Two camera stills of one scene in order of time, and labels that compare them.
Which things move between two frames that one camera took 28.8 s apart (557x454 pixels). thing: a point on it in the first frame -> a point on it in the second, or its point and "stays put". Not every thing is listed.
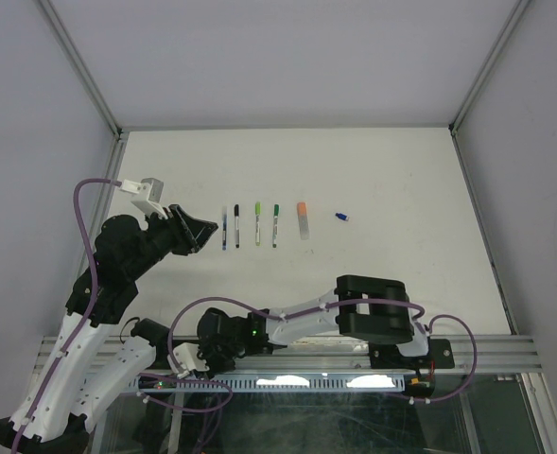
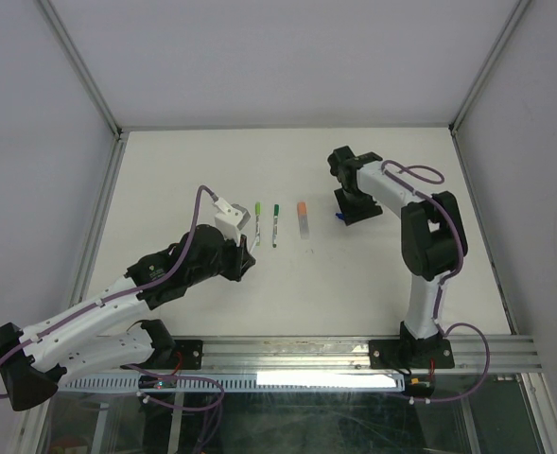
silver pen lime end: [257, 210] stays put
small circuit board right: [419, 385] stays put
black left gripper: [189, 233] -> [241, 259]
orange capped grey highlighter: [302, 210] stays put
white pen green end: [275, 225] stays put
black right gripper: [214, 370] -> [354, 214]
